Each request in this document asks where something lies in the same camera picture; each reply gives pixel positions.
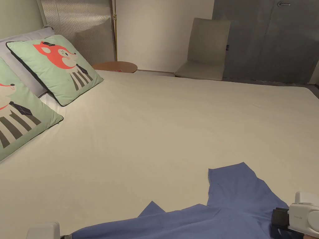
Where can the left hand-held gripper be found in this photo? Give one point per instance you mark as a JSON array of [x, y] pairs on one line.
[[44, 230]]

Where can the green fox print cushion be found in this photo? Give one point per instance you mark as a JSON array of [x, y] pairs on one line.
[[58, 67], [20, 114]]

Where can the bed with beige sheet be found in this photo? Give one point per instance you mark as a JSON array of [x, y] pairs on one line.
[[154, 119]]

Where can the blue shirt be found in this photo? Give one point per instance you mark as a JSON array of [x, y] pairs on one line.
[[231, 196]]

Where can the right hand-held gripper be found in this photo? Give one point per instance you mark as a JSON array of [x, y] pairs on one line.
[[301, 214]]

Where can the brass floor lamp pole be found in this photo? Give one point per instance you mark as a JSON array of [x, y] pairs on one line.
[[115, 29]]

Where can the pale lilac pillow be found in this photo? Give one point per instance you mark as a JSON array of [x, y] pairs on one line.
[[22, 52]]

